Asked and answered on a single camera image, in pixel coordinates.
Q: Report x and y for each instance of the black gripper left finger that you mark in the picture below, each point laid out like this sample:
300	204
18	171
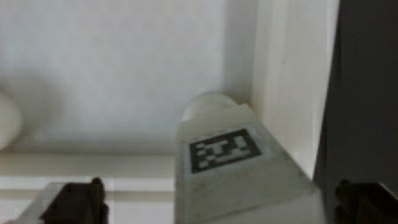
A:
69	204

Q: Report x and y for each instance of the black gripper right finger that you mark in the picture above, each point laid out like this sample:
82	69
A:
366	204

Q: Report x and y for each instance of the white table leg with tag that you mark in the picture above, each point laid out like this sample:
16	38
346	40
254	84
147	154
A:
242	185

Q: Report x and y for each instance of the white square tabletop part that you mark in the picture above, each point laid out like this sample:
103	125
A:
107	63

